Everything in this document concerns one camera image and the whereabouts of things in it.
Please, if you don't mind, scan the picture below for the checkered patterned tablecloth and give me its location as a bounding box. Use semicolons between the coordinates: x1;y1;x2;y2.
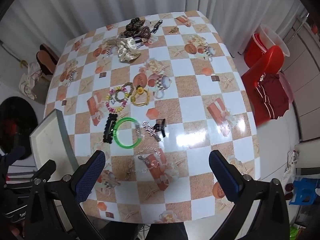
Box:
44;10;258;224

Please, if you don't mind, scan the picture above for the red bucket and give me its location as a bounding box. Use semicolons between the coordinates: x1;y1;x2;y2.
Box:
244;32;269;68

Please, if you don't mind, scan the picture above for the colourful flower bead bracelet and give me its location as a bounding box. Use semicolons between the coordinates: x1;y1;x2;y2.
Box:
105;86;130;114

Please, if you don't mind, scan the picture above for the silver rhinestone hair clip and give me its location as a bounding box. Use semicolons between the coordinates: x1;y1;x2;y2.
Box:
142;121;161;142

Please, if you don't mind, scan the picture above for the white jewelry tray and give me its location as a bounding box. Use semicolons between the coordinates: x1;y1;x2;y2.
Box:
29;109;79;183

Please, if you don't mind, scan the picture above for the pink basin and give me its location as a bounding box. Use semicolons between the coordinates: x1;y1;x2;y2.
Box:
278;72;294;104

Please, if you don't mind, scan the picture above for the red plastic chair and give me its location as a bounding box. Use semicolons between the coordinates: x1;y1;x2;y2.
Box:
241;45;285;128

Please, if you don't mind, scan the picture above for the brown braided bracelet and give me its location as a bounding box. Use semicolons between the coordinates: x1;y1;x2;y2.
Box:
114;82;135;105

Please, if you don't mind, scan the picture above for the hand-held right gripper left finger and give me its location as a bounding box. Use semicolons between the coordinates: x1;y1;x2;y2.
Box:
24;150;107;240

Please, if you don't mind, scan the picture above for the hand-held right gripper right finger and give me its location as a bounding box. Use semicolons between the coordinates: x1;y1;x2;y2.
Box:
209;150;291;240

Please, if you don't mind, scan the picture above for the person's leg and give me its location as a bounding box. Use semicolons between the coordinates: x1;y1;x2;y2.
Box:
145;221;189;240

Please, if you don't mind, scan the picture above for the leopard print scrunchie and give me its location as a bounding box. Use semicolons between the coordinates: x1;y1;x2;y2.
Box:
125;17;147;37

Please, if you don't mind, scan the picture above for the yellow flower hair tie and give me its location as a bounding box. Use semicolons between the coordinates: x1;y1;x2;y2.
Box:
130;86;150;107

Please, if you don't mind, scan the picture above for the cream polka dot scrunchie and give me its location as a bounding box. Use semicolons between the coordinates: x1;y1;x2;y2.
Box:
116;37;142;62

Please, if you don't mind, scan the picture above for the white plastic bag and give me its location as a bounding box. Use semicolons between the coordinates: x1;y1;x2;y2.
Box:
282;150;301;188

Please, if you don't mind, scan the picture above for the brown beaded bracelet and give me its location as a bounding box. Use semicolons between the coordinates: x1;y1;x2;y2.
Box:
140;26;152;40

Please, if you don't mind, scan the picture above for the dark red garment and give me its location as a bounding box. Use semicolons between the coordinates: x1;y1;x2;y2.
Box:
254;73;290;120

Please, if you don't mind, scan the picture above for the blue plastic stool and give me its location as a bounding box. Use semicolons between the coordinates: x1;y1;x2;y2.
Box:
289;176;318;206

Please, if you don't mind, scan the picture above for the black round panel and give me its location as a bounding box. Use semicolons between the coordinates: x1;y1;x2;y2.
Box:
0;96;38;160

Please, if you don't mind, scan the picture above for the green plastic bangle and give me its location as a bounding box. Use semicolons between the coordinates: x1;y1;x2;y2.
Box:
113;117;143;149

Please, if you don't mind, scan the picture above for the clear plastic basin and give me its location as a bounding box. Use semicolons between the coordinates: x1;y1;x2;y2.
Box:
259;24;290;58

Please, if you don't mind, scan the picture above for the cream tote bag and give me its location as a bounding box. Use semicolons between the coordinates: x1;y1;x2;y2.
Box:
19;61;50;103

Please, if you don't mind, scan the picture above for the black beaded hair clip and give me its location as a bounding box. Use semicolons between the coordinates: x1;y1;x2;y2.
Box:
103;114;118;144

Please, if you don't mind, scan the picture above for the small black hair clip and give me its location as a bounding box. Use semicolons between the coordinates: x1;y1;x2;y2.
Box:
154;119;167;138

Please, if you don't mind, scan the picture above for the white curtain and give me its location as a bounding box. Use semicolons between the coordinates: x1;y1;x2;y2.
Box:
0;0;308;63

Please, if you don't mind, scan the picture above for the black claw clip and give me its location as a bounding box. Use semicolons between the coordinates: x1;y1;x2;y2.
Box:
150;19;163;35

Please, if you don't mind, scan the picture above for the grey cabinet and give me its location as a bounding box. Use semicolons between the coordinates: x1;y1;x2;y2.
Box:
282;12;320;141

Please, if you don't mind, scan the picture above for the brown slipper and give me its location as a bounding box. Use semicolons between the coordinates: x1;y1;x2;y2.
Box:
40;44;60;61
36;51;57;75

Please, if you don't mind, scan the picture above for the clear beaded bracelet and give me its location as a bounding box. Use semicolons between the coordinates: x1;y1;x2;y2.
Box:
125;150;163;180

